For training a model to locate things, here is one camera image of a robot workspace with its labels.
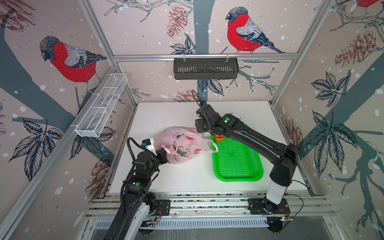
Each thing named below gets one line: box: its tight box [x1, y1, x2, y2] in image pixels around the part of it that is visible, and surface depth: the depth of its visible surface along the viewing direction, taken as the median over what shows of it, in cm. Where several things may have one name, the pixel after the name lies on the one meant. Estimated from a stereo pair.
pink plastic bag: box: [154, 126, 219, 164], surface depth 90 cm
